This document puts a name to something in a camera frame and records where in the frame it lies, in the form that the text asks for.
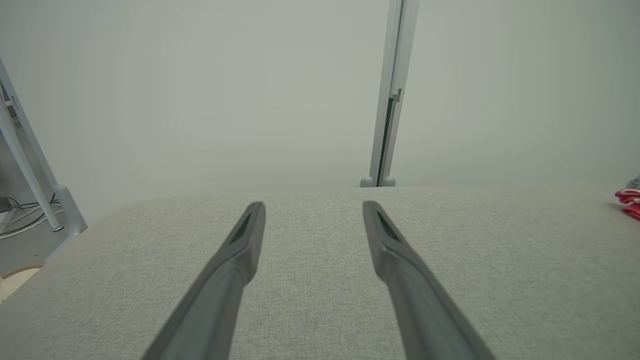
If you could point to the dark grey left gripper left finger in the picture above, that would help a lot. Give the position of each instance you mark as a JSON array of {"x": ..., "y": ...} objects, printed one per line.
[{"x": 225, "y": 280}]

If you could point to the red shorts with white stripe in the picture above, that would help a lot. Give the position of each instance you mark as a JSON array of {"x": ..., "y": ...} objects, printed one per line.
[{"x": 631, "y": 202}]

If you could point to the beige round laundry basket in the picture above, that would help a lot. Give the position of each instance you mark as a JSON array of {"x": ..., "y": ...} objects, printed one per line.
[{"x": 15, "y": 280}]

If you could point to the grey vertical partition post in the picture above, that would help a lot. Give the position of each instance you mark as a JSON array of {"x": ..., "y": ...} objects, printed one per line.
[{"x": 392, "y": 100}]

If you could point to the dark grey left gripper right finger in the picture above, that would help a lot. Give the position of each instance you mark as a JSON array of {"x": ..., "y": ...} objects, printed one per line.
[{"x": 415, "y": 300}]

